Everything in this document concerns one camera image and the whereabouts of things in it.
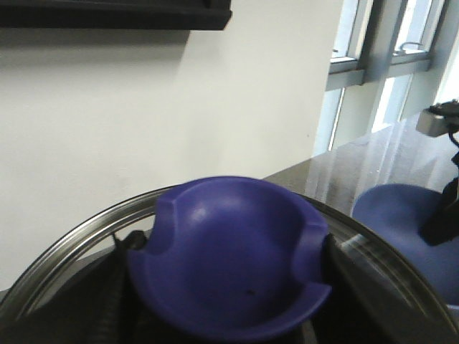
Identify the grey window frame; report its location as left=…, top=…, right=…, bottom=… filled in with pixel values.
left=313, top=1, right=458, bottom=155

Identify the blue ceramic bowl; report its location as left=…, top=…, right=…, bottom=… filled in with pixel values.
left=352, top=183, right=458, bottom=306

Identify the glass lid with blue knob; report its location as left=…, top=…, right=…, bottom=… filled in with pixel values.
left=1, top=177, right=458, bottom=343

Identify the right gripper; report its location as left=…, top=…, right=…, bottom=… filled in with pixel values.
left=416, top=100, right=458, bottom=246

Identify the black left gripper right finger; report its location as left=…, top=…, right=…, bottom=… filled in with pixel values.
left=312, top=235, right=427, bottom=343

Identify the black range hood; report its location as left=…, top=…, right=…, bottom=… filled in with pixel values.
left=1, top=1, right=232, bottom=31

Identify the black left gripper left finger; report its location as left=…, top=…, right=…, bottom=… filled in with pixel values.
left=1, top=231, right=146, bottom=343

